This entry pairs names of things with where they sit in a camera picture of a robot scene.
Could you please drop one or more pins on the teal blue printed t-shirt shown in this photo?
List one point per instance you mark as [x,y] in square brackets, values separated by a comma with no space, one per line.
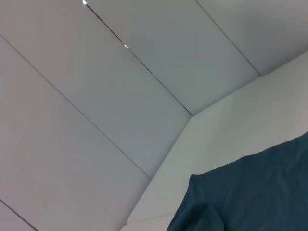
[252,187]

